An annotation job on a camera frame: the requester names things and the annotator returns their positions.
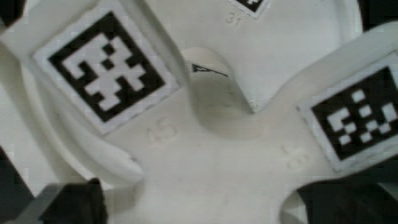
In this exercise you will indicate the white cross-shaped table base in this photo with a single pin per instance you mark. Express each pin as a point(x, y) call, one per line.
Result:
point(341, 112)

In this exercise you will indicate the white round table top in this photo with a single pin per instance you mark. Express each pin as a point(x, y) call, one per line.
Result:
point(105, 80)

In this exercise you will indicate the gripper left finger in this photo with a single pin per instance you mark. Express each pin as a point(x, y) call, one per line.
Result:
point(78, 207)

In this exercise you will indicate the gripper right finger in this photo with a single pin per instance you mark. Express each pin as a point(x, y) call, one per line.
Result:
point(350, 201)

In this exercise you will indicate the white cylindrical table leg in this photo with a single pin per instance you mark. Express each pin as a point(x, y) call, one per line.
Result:
point(220, 106)

